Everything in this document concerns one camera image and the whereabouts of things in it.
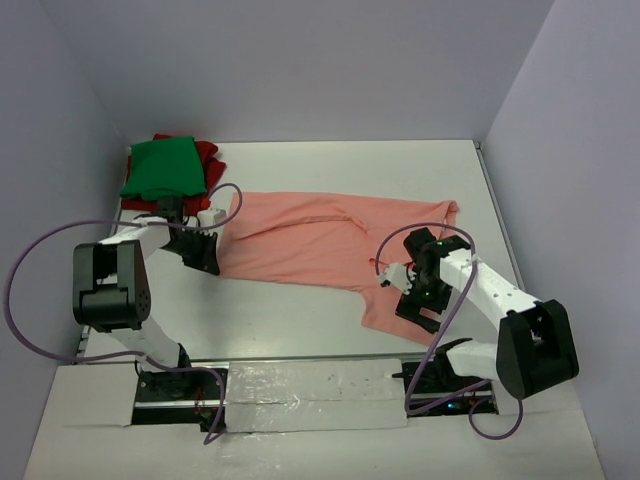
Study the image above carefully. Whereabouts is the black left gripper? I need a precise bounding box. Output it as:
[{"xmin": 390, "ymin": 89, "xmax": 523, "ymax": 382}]
[{"xmin": 161, "ymin": 228, "xmax": 220, "ymax": 275}]

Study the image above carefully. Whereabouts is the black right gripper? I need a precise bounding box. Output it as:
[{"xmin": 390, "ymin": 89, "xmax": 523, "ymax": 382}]
[{"xmin": 396, "ymin": 265, "xmax": 454, "ymax": 335}]

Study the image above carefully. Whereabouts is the pink t shirt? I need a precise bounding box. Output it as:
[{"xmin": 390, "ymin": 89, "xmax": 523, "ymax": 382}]
[{"xmin": 218, "ymin": 192, "xmax": 458, "ymax": 345}]

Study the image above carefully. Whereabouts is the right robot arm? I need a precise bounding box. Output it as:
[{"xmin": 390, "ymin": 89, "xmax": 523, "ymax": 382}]
[{"xmin": 379, "ymin": 228, "xmax": 579, "ymax": 400}]

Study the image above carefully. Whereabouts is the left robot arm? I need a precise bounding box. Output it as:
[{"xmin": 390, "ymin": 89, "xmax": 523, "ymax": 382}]
[{"xmin": 72, "ymin": 196, "xmax": 225, "ymax": 399}]

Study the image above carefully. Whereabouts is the red folded t shirt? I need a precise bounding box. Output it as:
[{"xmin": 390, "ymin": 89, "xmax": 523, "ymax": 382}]
[{"xmin": 120, "ymin": 133, "xmax": 226, "ymax": 215}]

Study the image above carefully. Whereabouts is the green folded t shirt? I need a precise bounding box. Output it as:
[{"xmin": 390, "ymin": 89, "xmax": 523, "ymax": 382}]
[{"xmin": 120, "ymin": 137, "xmax": 206, "ymax": 201}]

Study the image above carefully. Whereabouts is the silver tape patch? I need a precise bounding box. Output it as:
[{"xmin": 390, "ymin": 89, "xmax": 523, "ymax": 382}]
[{"xmin": 225, "ymin": 359, "xmax": 408, "ymax": 433}]

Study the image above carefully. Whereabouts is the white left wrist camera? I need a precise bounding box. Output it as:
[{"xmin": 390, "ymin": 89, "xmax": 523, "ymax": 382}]
[{"xmin": 197, "ymin": 208, "xmax": 227, "ymax": 227}]

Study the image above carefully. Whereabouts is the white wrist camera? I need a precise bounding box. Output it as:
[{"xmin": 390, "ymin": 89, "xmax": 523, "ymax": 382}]
[
  {"xmin": 377, "ymin": 262, "xmax": 416, "ymax": 295},
  {"xmin": 197, "ymin": 208, "xmax": 227, "ymax": 227}
]

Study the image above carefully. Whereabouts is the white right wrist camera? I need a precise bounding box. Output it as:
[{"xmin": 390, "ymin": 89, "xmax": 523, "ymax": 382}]
[{"xmin": 377, "ymin": 262, "xmax": 416, "ymax": 295}]

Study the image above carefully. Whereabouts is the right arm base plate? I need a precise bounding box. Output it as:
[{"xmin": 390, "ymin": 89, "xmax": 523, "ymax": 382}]
[{"xmin": 392, "ymin": 358, "xmax": 497, "ymax": 417}]

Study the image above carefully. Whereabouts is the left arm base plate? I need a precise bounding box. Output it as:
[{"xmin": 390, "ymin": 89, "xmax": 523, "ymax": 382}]
[{"xmin": 131, "ymin": 362, "xmax": 222, "ymax": 432}]

